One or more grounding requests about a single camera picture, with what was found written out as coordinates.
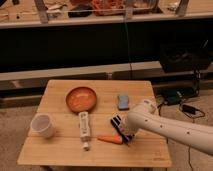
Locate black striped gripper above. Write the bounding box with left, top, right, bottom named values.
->
left=110, top=115, right=134, bottom=143

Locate orange carrot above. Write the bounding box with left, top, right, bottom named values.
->
left=97, top=135, right=123, bottom=144

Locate white plastic cup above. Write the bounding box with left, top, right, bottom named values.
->
left=30, top=115, right=54, bottom=138

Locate dark device on floor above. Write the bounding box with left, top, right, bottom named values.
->
left=162, top=89, right=181, bottom=105

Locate orange plate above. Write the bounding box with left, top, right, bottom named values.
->
left=66, top=87, right=97, bottom=113

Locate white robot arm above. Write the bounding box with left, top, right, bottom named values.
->
left=110, top=99, right=213, bottom=156

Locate blue eraser block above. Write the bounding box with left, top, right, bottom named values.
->
left=117, top=95, right=129, bottom=110

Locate black box on stand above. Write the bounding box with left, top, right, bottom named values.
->
left=159, top=42, right=213, bottom=73

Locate black power adapter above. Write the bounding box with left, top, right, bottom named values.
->
left=182, top=104, right=196, bottom=114

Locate hanging black cable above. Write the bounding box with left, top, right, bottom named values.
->
left=123, top=0, right=134, bottom=80

